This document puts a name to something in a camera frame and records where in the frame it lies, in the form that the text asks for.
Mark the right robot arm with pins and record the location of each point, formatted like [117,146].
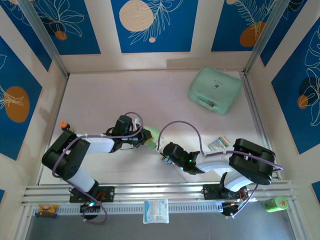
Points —
[212,162]

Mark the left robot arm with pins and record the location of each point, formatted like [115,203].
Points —
[100,145]

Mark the colourful snack packet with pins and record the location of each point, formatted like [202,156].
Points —
[220,143]

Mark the white and blue tissue pack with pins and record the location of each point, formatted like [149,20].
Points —
[155,211]

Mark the small bottle with orange cap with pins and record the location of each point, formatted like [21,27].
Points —
[64,125]

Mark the black electronics board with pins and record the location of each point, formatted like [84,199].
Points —
[228,210]
[86,207]

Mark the mint green zipper case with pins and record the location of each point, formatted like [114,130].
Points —
[215,85]

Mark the green can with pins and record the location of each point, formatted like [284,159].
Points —
[275,204]

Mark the yellow toy car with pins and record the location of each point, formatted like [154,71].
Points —
[47,210]

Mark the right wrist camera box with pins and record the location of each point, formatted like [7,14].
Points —
[160,144]

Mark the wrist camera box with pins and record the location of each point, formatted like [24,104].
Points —
[137,123]
[160,144]

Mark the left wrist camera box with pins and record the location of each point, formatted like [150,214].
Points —
[137,123]

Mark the aluminium mounting rail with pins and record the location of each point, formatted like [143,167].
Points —
[162,191]

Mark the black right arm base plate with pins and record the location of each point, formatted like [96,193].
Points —
[210,191]

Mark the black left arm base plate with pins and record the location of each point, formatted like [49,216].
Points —
[108,193]

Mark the aluminium side rail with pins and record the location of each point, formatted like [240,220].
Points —
[258,125]

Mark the aluminium frame post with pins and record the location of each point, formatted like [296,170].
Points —
[265,37]
[43,37]

